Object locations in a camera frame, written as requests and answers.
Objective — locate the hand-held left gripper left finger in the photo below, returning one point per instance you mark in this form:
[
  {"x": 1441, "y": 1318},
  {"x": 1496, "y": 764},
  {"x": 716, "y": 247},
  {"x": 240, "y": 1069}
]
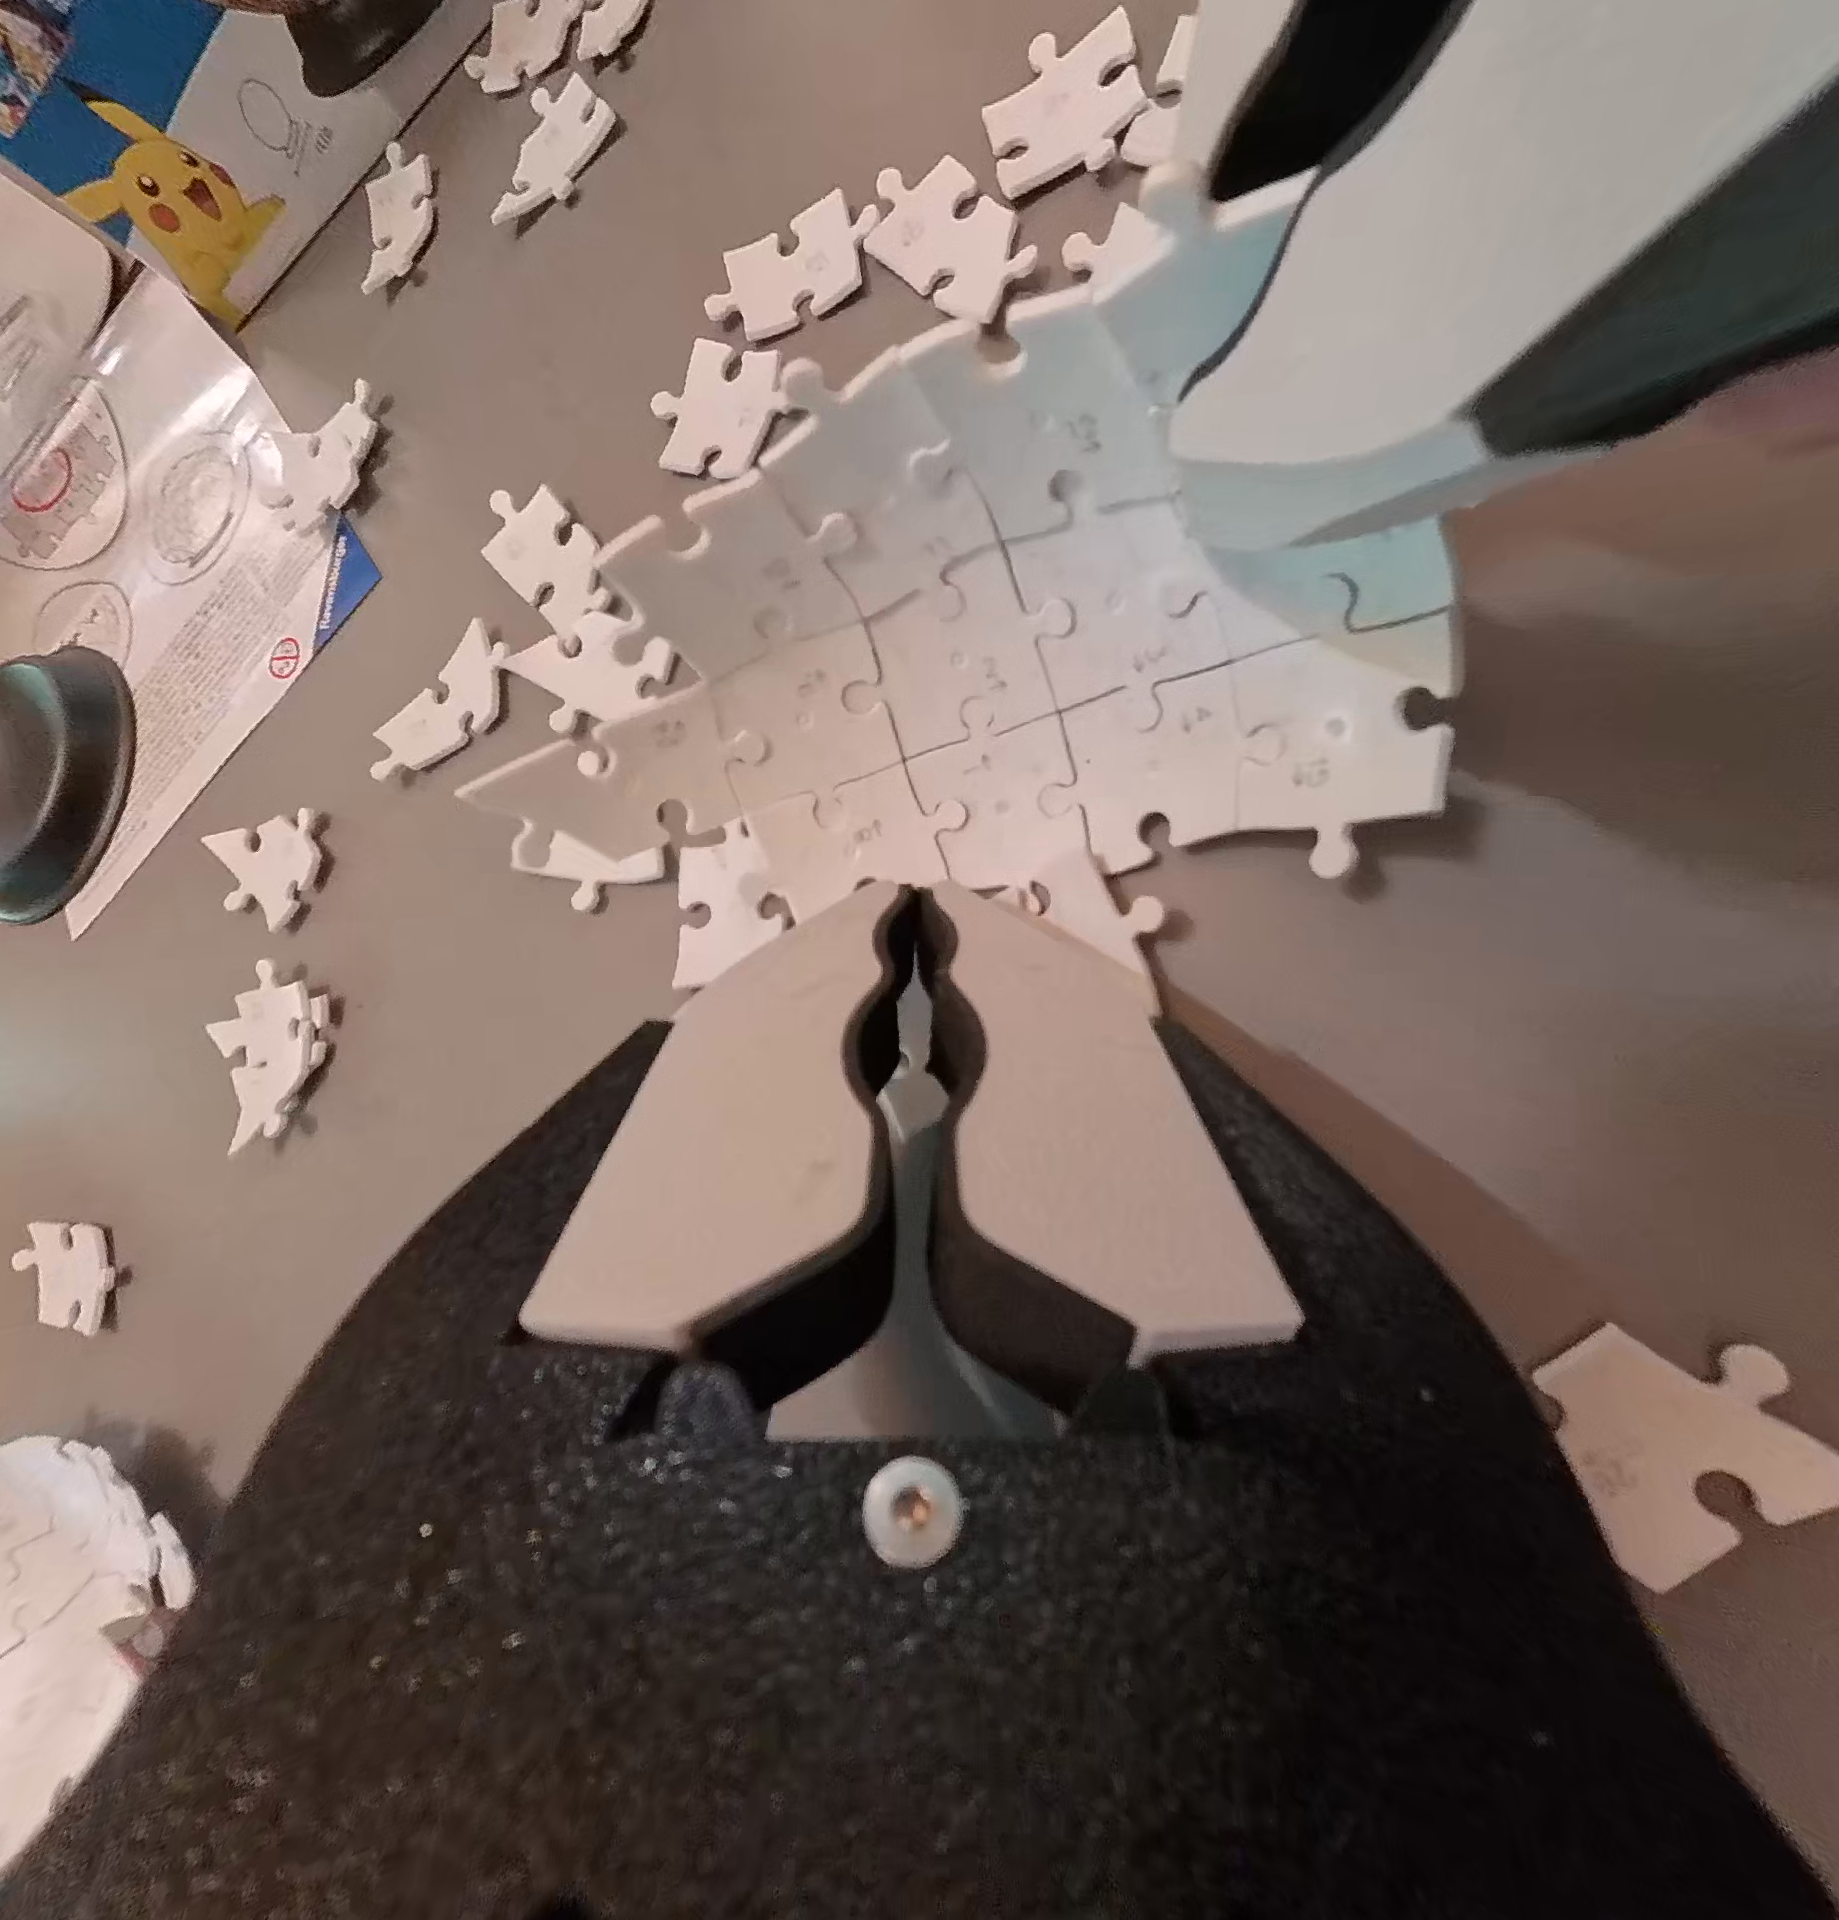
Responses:
[{"x": 710, "y": 1171}]

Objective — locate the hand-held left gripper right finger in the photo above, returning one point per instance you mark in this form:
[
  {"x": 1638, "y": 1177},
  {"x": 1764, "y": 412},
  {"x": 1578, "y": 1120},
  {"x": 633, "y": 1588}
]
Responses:
[{"x": 1115, "y": 1171}]

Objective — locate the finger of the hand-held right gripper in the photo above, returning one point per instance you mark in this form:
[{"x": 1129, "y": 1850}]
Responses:
[
  {"x": 1205, "y": 90},
  {"x": 1535, "y": 196}
]

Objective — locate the scatter of white pieces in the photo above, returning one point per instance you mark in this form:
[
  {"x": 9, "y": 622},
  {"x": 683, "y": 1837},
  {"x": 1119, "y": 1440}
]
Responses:
[{"x": 800, "y": 263}]

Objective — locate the bowl-shaped assembled puzzle section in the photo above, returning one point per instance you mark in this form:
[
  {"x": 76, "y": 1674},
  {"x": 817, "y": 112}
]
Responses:
[{"x": 981, "y": 661}]

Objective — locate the arc-shaped assembled puzzle section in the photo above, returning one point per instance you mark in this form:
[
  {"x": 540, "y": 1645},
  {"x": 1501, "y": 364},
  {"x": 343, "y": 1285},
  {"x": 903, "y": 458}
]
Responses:
[{"x": 51, "y": 1576}]

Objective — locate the black round ball stand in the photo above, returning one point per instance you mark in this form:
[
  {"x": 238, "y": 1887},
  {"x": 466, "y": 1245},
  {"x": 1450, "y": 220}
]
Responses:
[{"x": 35, "y": 766}]

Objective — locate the blue puzzle box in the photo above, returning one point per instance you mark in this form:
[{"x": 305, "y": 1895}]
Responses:
[{"x": 156, "y": 150}]

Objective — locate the white instruction leaflet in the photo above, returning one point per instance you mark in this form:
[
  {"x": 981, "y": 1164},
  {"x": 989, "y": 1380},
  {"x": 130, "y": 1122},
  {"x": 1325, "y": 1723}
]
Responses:
[{"x": 216, "y": 630}]

